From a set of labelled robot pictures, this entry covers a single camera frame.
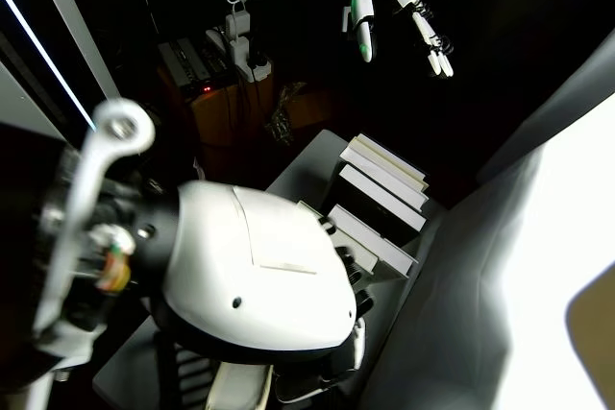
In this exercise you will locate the black book with white label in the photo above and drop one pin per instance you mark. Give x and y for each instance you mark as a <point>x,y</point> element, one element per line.
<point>370,242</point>

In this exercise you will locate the black Let It Be book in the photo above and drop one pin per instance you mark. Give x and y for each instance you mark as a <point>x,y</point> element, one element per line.
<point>365,208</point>

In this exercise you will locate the black mesh file rack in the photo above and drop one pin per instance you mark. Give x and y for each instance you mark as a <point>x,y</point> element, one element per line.
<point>189,376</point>

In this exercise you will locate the black cloth backdrop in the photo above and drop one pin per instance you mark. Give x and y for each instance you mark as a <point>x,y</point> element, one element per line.
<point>504,69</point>

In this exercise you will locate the large brown cardboard box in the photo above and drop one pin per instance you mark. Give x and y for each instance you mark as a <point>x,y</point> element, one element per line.
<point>226,131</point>

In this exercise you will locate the beige spine book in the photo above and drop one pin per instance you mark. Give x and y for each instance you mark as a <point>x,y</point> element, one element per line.
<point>379,167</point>

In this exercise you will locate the crinkled plastic bag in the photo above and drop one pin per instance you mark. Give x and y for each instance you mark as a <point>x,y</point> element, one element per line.
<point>283,112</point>

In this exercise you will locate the white power strip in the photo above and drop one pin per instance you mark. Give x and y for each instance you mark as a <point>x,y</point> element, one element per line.
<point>245,57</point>

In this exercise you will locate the black Century book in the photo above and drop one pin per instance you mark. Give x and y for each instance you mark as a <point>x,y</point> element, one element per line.
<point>384,153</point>

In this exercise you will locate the black power converter box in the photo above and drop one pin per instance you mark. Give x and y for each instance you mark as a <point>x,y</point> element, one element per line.
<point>216,62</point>

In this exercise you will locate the silver power supply box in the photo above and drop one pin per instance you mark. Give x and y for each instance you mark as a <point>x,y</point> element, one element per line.
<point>182,62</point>

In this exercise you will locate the white cloth backdrop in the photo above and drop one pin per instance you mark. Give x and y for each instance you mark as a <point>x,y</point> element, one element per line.
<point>528,237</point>

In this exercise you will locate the tan wooden board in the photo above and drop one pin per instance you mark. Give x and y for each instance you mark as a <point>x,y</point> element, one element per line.
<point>596,333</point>

